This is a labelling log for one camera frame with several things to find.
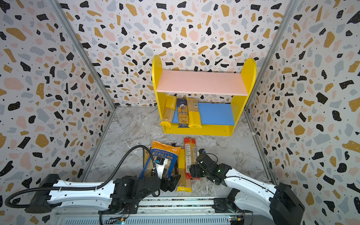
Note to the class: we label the yellow Pastatime spaghetti pack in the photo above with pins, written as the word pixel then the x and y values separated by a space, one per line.
pixel 169 111

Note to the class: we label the yellow shelf pink blue boards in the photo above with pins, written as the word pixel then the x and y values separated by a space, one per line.
pixel 217 119

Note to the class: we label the dark blue spaghetti pack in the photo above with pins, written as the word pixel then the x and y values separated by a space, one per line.
pixel 182 109

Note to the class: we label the red spaghetti pack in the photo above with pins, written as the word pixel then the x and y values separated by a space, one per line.
pixel 190 154

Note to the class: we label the right aluminium corner post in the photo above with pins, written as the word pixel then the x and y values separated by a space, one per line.
pixel 273 47

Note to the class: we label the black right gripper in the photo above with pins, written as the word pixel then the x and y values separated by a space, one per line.
pixel 198 169

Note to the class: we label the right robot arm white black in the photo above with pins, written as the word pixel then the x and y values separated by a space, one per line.
pixel 276 202

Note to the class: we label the plain yellow spaghetti pack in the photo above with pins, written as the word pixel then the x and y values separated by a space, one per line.
pixel 193 113

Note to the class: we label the blue orange orecchiette bag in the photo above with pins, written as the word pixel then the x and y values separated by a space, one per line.
pixel 163 160

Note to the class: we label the left aluminium corner post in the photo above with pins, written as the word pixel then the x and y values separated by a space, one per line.
pixel 56 7

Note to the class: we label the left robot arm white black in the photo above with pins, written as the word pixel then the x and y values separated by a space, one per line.
pixel 120 195

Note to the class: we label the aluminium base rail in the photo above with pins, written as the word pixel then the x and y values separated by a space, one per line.
pixel 169 211

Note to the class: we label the aluminium corner post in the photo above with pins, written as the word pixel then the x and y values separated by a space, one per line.
pixel 273 47
pixel 56 7

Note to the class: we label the clear black penne bag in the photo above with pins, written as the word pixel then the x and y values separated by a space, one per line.
pixel 145 157

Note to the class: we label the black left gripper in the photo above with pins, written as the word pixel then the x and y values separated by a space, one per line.
pixel 173 183

